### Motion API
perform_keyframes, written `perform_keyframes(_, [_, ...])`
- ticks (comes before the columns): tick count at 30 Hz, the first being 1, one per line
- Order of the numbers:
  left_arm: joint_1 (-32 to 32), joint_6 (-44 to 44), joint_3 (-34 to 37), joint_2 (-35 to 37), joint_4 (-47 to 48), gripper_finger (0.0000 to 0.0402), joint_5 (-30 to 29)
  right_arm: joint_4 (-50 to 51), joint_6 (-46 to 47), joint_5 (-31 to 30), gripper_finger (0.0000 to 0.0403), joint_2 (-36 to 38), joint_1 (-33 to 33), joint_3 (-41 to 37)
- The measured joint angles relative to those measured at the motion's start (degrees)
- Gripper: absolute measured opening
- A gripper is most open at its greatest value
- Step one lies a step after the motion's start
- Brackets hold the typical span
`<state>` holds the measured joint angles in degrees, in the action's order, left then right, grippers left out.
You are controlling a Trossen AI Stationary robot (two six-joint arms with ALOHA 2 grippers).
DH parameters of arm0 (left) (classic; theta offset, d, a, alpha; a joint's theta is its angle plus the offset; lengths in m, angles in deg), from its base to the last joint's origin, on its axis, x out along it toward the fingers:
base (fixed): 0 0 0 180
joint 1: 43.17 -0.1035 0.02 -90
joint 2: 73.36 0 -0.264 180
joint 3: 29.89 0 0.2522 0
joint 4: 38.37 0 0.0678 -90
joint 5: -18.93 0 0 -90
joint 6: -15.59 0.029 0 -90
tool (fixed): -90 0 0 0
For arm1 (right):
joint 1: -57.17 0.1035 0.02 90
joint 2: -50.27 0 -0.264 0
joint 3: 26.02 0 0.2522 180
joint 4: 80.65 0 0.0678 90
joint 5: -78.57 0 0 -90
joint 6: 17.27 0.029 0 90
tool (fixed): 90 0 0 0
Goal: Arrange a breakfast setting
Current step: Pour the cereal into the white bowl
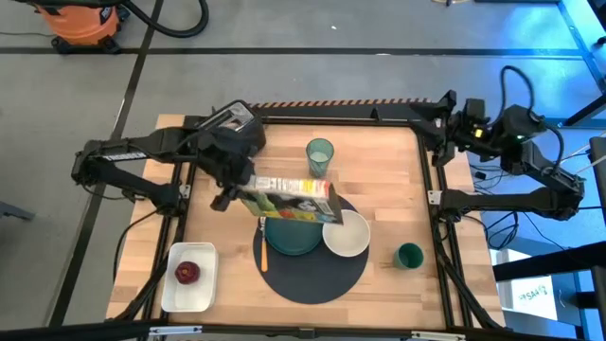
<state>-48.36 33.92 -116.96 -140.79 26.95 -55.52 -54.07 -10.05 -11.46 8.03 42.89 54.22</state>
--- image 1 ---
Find colourful cereal box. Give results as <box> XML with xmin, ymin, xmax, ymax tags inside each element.
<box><xmin>239</xmin><ymin>174</ymin><xmax>345</xmax><ymax>226</ymax></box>

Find white rectangular tray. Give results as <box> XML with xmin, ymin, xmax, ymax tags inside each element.
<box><xmin>160</xmin><ymin>241</ymin><xmax>220</xmax><ymax>314</ymax></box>

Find grey floor object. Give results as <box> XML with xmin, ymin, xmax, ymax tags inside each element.
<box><xmin>0</xmin><ymin>200</ymin><xmax>36</xmax><ymax>222</ymax></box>

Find white labelled box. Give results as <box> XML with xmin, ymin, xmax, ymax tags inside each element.
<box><xmin>490</xmin><ymin>249</ymin><xmax>559</xmax><ymax>321</ymax></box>

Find orange handled fork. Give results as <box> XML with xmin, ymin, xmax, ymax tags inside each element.
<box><xmin>258</xmin><ymin>216</ymin><xmax>270</xmax><ymax>274</ymax></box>

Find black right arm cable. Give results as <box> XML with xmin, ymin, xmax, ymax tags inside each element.
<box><xmin>499</xmin><ymin>64</ymin><xmax>567</xmax><ymax>165</ymax></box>

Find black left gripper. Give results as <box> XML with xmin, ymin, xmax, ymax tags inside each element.
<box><xmin>209</xmin><ymin>183</ymin><xmax>257</xmax><ymax>212</ymax></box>

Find orange shop vacuum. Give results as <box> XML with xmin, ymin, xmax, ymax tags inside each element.
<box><xmin>33</xmin><ymin>0</ymin><xmax>122</xmax><ymax>55</ymax></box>

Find teal translucent tumbler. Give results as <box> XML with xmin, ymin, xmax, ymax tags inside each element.
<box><xmin>305</xmin><ymin>137</ymin><xmax>335</xmax><ymax>179</ymax></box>

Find red apple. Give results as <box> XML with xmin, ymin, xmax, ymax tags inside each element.
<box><xmin>173</xmin><ymin>260</ymin><xmax>202</xmax><ymax>286</ymax></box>

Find black table frame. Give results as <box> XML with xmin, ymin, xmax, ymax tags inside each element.
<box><xmin>113</xmin><ymin>106</ymin><xmax>508</xmax><ymax>341</ymax></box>

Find black floor cables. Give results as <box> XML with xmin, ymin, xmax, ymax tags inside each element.
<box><xmin>468</xmin><ymin>160</ymin><xmax>569</xmax><ymax>252</ymax></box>

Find black round placemat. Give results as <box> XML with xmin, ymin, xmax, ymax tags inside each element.
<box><xmin>252</xmin><ymin>193</ymin><xmax>371</xmax><ymax>306</ymax></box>

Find orange black striped tape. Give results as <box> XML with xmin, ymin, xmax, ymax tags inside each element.
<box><xmin>249</xmin><ymin>98</ymin><xmax>433</xmax><ymax>109</ymax></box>

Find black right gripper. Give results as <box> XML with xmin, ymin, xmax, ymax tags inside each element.
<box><xmin>408</xmin><ymin>89</ymin><xmax>489</xmax><ymax>168</ymax></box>

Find dark green plate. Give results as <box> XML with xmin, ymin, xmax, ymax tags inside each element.
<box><xmin>264</xmin><ymin>215</ymin><xmax>325</xmax><ymax>258</ymax></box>

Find silver metal bracket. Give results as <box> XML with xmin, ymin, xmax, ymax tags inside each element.
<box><xmin>148</xmin><ymin>324</ymin><xmax>204</xmax><ymax>338</ymax></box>
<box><xmin>410</xmin><ymin>330</ymin><xmax>468</xmax><ymax>341</ymax></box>

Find black vacuum hose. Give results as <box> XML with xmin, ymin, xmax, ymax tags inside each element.
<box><xmin>120</xmin><ymin>0</ymin><xmax>211</xmax><ymax>40</ymax></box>

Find white bowl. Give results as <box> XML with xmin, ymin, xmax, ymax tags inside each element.
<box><xmin>321</xmin><ymin>208</ymin><xmax>372</xmax><ymax>259</ymax></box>

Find green cup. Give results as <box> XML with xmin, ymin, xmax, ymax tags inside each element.
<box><xmin>393</xmin><ymin>242</ymin><xmax>425</xmax><ymax>272</ymax></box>

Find black toaster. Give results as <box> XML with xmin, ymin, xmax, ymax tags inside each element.
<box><xmin>194</xmin><ymin>99</ymin><xmax>267</xmax><ymax>160</ymax></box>

